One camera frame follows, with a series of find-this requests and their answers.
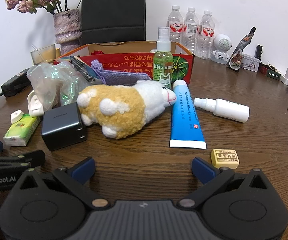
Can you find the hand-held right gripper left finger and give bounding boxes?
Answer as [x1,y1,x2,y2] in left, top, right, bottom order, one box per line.
[14,157,111,209]

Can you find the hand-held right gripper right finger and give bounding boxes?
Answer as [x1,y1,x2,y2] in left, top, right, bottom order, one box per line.
[177,156,268,209]

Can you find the yellow eraser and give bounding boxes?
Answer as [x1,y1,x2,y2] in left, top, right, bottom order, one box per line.
[210,149,240,169]

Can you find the green tissue packet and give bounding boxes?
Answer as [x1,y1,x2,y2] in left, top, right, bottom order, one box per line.
[3,114,41,147]

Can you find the black charger block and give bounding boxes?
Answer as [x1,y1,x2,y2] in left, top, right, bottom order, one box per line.
[41,102,87,151]

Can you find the blue cream tube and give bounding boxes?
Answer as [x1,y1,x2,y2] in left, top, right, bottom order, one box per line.
[169,79,207,150]

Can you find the white spray bottle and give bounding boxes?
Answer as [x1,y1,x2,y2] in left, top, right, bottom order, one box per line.
[194,97,250,123]

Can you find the white and tan plush toy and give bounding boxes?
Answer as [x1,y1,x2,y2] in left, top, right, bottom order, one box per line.
[77,79,177,140]

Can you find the iridescent plastic bag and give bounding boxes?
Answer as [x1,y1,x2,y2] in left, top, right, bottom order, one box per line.
[26,61,94,107]

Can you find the purple cloth pouch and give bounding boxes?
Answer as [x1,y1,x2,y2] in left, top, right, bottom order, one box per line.
[91,59,152,85]

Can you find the dark blue snack packet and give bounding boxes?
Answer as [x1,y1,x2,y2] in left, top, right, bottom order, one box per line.
[70,56,102,83]

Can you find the red cardboard box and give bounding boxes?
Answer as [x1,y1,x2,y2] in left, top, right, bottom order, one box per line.
[53,41,195,85]

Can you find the wooden desktop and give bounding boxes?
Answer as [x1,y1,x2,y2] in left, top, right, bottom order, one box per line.
[0,60,288,240]

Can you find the small white cap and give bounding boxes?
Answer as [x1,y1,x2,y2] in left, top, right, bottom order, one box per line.
[11,110,24,124]

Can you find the black power adapter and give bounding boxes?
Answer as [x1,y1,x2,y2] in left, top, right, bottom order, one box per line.
[1,68,32,97]

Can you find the glass cup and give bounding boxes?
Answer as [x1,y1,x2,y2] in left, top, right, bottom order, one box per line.
[30,44,57,65]

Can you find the green spray bottle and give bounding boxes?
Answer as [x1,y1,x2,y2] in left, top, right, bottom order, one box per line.
[153,27,173,90]

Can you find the dark labelled box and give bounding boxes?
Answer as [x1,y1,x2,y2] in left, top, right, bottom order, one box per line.
[259,64,282,81]

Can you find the white tin box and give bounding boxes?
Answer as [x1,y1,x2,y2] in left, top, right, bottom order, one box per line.
[241,53,260,71]

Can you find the dark snack pouch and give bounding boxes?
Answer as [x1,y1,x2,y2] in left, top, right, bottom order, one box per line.
[227,27,257,72]

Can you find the white robot speaker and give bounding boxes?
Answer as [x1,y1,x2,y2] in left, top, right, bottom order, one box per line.
[211,34,232,64]

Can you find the clear water bottle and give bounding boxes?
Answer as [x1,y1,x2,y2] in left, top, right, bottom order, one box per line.
[182,7,200,53]
[167,5,184,46]
[197,10,215,60]

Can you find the purple ceramic vase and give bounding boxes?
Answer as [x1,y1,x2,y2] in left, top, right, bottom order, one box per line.
[53,9,82,54]

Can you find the black paper bag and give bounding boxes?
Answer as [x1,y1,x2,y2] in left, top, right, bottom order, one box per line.
[81,0,145,46]

